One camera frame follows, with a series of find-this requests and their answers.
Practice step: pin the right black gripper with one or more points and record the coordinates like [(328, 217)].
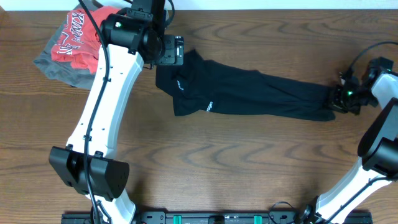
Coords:
[(337, 103)]

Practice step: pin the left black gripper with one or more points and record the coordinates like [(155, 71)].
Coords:
[(175, 56)]

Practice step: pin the black t-shirt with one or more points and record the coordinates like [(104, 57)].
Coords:
[(207, 85)]

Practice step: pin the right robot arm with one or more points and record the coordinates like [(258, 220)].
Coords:
[(376, 166)]

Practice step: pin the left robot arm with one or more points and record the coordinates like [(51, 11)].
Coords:
[(130, 42)]

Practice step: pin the red printed t-shirt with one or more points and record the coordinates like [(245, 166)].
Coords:
[(78, 44)]

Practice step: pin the grey folded garment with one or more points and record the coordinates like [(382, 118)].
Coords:
[(62, 71)]

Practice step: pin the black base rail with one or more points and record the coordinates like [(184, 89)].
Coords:
[(214, 218)]

